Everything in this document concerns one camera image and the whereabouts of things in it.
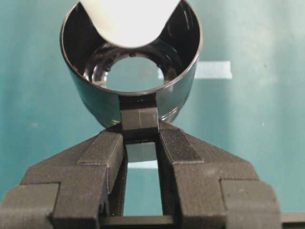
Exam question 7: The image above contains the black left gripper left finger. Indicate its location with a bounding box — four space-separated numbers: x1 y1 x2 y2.
0 131 127 229

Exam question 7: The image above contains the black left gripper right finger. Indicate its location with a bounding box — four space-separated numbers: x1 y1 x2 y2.
157 129 282 229

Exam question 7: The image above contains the black cup holder with handle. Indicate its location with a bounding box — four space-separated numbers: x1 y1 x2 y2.
60 0 203 139

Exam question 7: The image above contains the white plastic cup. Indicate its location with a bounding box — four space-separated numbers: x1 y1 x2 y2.
80 0 179 48

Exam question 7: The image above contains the light blue tape strip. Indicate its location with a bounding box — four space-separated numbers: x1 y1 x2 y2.
157 61 233 80

